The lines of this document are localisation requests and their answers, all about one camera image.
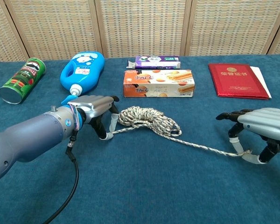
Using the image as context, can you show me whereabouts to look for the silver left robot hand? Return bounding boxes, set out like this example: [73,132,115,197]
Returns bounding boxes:
[67,95,120,140]

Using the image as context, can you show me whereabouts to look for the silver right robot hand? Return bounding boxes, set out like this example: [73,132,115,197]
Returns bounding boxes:
[216,107,280,165]

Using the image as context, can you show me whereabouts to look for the white blue braided rope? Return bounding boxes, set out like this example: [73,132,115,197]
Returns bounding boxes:
[111,106,252,157]

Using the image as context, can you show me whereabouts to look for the blue pump bottle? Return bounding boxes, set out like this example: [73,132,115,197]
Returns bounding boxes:
[60,51,105,105]

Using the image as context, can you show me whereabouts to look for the red certificate folder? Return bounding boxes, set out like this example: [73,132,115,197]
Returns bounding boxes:
[208,63,271,100]

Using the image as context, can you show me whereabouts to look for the white paper sheet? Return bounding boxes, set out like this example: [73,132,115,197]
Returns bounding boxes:
[250,66,273,98]

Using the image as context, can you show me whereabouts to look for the orange egg roll box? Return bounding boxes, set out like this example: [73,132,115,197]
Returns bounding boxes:
[123,69,196,98]

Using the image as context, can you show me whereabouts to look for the green Pringles can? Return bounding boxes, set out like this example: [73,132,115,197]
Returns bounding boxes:
[0,57,47,105]

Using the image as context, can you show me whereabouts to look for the purple toothpaste box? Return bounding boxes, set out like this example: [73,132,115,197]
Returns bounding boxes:
[127,55,181,70]

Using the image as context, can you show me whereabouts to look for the blue tablecloth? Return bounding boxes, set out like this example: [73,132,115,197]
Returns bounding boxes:
[0,54,280,224]

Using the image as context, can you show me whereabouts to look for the multicolour wrist wire bundle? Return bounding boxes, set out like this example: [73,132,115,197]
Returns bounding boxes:
[69,104,83,131]

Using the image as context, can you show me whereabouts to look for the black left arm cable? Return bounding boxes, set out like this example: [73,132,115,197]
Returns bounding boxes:
[42,130,79,224]

